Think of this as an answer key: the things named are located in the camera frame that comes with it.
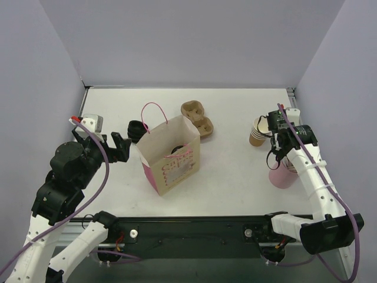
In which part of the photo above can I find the stack of brown paper cups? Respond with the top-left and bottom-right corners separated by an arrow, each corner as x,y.
249,116 -> 272,147

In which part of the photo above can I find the cream and pink paper bag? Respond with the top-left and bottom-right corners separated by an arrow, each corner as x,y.
136,115 -> 200,196

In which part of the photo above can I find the black cup lid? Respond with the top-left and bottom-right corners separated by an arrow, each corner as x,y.
171,145 -> 185,154

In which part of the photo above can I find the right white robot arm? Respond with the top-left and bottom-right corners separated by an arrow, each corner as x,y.
261,109 -> 364,255

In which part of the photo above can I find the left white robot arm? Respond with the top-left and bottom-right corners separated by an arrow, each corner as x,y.
3,132 -> 131,282

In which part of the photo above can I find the stack of black lids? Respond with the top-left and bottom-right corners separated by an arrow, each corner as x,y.
127,120 -> 148,144

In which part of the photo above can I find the pink cup with straws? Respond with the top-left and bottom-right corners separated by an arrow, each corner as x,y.
269,159 -> 298,189

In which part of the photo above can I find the brown pulp cup carrier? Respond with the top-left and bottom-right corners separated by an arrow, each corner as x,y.
181,100 -> 214,139

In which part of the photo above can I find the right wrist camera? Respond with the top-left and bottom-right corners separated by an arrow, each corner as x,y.
285,107 -> 301,126

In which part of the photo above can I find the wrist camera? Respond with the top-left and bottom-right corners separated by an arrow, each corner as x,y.
285,107 -> 301,126
69,114 -> 104,142

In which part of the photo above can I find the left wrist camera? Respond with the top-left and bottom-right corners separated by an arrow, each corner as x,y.
69,114 -> 104,142

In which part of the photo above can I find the aluminium frame rail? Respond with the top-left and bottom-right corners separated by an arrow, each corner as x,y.
287,87 -> 360,283

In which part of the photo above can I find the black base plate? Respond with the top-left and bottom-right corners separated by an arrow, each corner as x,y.
99,216 -> 290,259

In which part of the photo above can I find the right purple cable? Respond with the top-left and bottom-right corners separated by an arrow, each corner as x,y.
276,103 -> 362,283

